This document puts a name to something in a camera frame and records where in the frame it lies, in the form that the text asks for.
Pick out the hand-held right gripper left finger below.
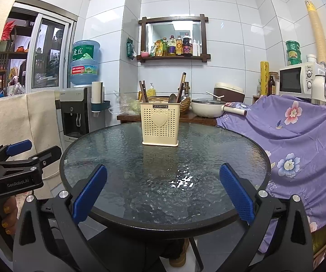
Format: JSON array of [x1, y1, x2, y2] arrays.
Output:
[[12, 164, 108, 272]]

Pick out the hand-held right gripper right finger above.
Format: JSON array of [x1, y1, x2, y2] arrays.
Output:
[[219, 163, 314, 272]]

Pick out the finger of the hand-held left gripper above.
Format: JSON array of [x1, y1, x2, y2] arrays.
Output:
[[0, 146, 62, 173], [0, 139, 33, 164]]

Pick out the cream perforated utensil holder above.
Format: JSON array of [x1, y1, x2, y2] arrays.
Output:
[[139, 102, 181, 147]]

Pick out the black chopstick with gold band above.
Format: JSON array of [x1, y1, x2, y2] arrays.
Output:
[[179, 72, 187, 104]]

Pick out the person's left hand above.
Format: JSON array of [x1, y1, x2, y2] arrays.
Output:
[[0, 197, 19, 236]]

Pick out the beige cloth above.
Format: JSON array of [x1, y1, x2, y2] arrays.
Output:
[[0, 0, 65, 199]]

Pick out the round glass table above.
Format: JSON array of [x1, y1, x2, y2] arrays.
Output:
[[59, 122, 272, 272]]

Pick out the grey water dispenser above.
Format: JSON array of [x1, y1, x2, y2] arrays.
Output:
[[55, 86, 107, 148]]

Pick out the purple floral cloth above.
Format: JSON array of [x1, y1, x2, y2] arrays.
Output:
[[216, 94, 326, 255]]

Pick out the white paper cup dispenser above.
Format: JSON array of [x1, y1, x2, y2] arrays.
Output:
[[90, 81, 111, 117]]

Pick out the dark wooden counter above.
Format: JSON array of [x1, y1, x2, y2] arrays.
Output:
[[117, 110, 217, 127]]

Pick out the clear plastic bag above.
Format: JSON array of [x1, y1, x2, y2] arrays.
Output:
[[113, 90, 141, 117]]

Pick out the sliding window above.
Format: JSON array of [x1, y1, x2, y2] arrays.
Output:
[[0, 0, 77, 100]]

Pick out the wooden wash basin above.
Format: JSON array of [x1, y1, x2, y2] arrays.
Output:
[[148, 95, 192, 115]]

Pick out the blue water jug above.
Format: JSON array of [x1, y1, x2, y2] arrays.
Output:
[[69, 40, 101, 88]]

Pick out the white and brown rice cooker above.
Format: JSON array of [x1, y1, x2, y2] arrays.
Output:
[[213, 82, 244, 104]]

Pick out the brown glass bottle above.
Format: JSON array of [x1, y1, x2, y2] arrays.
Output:
[[267, 74, 276, 96]]

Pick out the yellow roll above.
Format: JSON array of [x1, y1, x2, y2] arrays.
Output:
[[260, 61, 270, 97]]

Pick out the white microwave oven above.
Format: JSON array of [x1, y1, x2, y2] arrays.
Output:
[[278, 62, 326, 101]]

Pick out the white kettle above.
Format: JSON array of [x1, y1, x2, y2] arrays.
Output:
[[311, 63, 326, 107]]

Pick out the green hanging packet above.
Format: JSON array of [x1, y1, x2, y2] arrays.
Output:
[[126, 37, 137, 60]]

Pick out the wooden-framed mirror shelf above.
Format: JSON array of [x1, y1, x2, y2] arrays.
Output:
[[136, 14, 211, 63]]

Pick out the stack of green cups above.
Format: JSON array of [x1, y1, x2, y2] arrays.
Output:
[[285, 40, 302, 66]]

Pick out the yellow seasoning packets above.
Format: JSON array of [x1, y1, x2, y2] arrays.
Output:
[[149, 41, 164, 57]]

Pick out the large dark soy sauce bottle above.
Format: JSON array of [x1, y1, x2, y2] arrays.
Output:
[[183, 34, 193, 56]]

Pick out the tall sleeve of paper cups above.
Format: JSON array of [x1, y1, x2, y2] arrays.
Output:
[[304, 0, 326, 66]]

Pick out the white pot with handle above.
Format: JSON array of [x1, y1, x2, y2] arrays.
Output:
[[191, 97, 247, 119]]

